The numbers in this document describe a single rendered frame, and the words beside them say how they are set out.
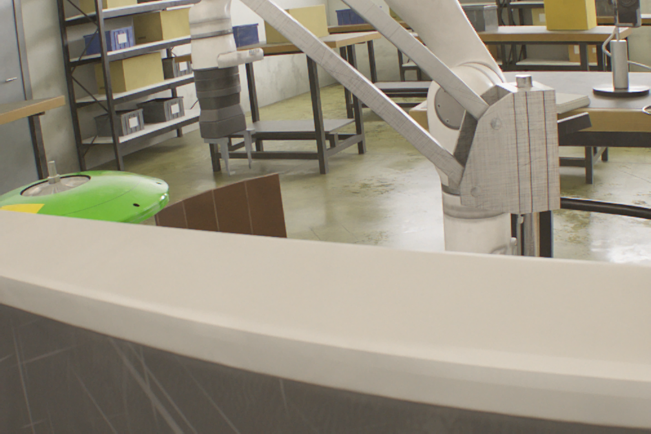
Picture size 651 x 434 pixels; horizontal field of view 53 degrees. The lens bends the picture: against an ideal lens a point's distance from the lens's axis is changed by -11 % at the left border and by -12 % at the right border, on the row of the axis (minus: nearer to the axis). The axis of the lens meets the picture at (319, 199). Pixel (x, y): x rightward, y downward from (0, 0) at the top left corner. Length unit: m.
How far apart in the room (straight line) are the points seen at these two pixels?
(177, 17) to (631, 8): 5.89
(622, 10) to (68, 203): 1.38
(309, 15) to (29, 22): 2.62
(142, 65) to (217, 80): 5.68
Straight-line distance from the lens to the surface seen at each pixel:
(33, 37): 6.67
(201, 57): 1.16
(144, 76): 6.83
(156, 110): 7.12
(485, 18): 4.84
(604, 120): 1.72
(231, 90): 1.16
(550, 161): 0.58
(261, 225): 1.66
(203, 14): 1.15
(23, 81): 6.53
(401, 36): 0.55
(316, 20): 5.70
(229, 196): 1.61
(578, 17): 4.74
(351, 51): 5.74
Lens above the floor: 1.28
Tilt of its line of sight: 16 degrees down
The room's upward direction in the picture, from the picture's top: 7 degrees counter-clockwise
